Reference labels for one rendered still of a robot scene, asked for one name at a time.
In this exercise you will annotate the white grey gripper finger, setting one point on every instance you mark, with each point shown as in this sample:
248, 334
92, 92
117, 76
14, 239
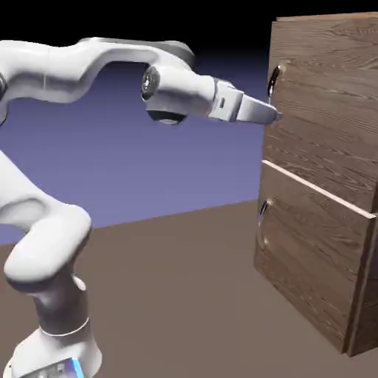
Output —
279, 115

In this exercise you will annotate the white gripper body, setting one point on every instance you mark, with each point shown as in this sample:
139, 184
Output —
254, 110

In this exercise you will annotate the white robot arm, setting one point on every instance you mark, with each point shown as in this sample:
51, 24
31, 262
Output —
88, 65

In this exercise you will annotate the large wooden cabinet door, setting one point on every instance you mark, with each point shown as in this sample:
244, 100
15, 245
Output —
322, 124

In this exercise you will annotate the brown wooden cabinet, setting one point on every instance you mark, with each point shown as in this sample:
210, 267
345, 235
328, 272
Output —
324, 177

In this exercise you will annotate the small wooden cabinet door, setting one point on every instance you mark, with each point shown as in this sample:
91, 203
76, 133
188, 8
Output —
307, 251

